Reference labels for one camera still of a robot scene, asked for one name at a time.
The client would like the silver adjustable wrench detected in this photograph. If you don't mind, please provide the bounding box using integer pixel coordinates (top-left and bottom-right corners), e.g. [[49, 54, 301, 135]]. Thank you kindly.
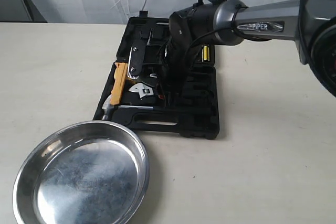
[[128, 82, 157, 100]]

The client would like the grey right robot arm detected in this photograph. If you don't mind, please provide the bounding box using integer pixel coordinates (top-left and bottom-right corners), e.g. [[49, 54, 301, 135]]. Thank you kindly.
[[161, 0, 335, 94]]

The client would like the black plastic tool case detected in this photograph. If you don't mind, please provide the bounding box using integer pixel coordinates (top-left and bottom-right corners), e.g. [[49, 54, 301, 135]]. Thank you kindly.
[[93, 10, 220, 140]]

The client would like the round stainless steel tray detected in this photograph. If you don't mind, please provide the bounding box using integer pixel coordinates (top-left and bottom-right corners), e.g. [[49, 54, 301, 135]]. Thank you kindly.
[[12, 121, 150, 223]]

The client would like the steel claw hammer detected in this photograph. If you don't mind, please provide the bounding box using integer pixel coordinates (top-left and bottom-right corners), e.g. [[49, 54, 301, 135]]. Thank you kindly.
[[102, 101, 154, 121]]

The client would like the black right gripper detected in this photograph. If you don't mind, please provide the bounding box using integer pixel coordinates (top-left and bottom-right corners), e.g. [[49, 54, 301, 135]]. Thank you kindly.
[[159, 0, 227, 98]]

